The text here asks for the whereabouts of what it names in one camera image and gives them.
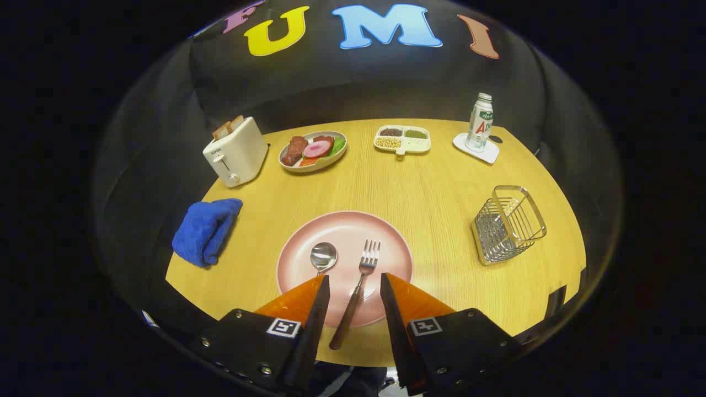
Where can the pink round plate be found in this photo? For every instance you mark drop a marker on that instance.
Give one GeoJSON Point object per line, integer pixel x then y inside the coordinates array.
{"type": "Point", "coordinates": [345, 229]}

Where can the pile of green beans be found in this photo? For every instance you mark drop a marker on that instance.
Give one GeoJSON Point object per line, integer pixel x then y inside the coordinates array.
{"type": "Point", "coordinates": [416, 134]}

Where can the green lettuce leaf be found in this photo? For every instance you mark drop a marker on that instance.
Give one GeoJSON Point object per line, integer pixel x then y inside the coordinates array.
{"type": "Point", "coordinates": [338, 145]}

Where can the toast bread slice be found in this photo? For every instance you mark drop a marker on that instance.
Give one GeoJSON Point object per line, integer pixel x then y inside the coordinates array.
{"type": "Point", "coordinates": [236, 122]}
{"type": "Point", "coordinates": [220, 131]}

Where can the blue folded cloth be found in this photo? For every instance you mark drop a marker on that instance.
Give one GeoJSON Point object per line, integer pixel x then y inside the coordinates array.
{"type": "Point", "coordinates": [205, 231]}

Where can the brown sausage piece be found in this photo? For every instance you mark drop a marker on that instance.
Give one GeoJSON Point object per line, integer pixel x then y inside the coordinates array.
{"type": "Point", "coordinates": [325, 139]}

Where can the cream divided dish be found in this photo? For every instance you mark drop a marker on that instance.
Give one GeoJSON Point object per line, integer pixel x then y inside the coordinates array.
{"type": "Point", "coordinates": [415, 145]}

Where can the black table edge clamp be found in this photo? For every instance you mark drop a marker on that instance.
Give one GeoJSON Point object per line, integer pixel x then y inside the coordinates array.
{"type": "Point", "coordinates": [555, 302]}
{"type": "Point", "coordinates": [582, 282]}

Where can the oval cream food plate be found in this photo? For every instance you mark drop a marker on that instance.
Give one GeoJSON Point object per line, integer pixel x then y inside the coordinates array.
{"type": "Point", "coordinates": [322, 161]}

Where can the orange carrot slice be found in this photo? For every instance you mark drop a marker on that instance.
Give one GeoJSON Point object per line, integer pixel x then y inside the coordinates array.
{"type": "Point", "coordinates": [309, 161]}

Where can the black backdrop cloth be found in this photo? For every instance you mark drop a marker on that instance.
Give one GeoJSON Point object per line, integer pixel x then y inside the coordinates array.
{"type": "Point", "coordinates": [358, 82]}

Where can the pile of dark beans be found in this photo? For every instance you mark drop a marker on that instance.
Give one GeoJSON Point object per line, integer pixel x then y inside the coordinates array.
{"type": "Point", "coordinates": [390, 132]}

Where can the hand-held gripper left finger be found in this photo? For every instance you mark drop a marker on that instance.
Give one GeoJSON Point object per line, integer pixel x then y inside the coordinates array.
{"type": "Point", "coordinates": [315, 325]}

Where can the cream white toaster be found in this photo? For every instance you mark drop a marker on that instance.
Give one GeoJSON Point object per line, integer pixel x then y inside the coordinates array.
{"type": "Point", "coordinates": [237, 154]}

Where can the pink ham slice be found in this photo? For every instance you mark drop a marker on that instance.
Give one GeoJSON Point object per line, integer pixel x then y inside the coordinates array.
{"type": "Point", "coordinates": [316, 149]}

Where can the pile of yellow beans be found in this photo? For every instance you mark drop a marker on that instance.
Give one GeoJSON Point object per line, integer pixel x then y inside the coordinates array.
{"type": "Point", "coordinates": [388, 143]}

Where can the white square coaster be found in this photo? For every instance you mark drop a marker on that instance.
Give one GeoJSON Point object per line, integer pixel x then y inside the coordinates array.
{"type": "Point", "coordinates": [488, 154]}

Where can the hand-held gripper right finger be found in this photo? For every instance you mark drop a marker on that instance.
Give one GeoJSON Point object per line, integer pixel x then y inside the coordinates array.
{"type": "Point", "coordinates": [394, 325]}

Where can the metal spoon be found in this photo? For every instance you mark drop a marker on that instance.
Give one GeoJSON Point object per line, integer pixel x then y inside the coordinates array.
{"type": "Point", "coordinates": [323, 256]}

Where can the white drink bottle green label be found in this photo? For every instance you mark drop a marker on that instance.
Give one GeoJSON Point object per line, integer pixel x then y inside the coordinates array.
{"type": "Point", "coordinates": [479, 124]}

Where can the dark red meat piece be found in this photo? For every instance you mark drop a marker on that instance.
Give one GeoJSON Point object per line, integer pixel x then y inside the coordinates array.
{"type": "Point", "coordinates": [294, 150]}

